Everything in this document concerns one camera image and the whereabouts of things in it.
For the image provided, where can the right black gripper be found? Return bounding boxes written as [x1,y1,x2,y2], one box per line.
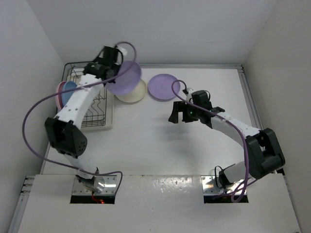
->
[169,101,201,123]

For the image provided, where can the cream plate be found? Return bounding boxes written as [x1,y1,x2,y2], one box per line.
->
[116,80,147,104]

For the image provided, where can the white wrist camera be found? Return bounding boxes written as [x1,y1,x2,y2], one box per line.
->
[183,87,194,102]
[117,47,128,56]

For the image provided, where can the metal base plate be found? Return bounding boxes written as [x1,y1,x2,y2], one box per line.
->
[72,175,117,196]
[201,175,243,196]

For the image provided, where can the blue plate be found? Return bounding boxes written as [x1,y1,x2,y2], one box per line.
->
[61,81,77,107]

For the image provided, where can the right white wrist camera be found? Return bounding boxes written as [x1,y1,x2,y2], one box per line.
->
[183,87,194,102]

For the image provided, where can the pink plate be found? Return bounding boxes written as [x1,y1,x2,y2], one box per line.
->
[55,81,66,111]

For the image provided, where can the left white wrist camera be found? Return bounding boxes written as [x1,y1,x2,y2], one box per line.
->
[117,47,128,56]

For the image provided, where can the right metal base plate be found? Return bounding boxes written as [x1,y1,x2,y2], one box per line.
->
[201,175,243,196]

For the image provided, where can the black wire dish rack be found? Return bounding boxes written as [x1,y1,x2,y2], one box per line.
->
[62,61,108,130]

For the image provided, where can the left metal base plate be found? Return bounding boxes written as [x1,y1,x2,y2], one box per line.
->
[72,175,117,196]

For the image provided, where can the purple plate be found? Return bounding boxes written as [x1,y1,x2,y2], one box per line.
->
[106,61,142,95]
[147,74,177,101]

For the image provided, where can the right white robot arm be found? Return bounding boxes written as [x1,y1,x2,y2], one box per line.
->
[168,88,285,190]

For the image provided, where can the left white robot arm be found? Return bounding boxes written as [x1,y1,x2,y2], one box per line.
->
[45,46,121,180]

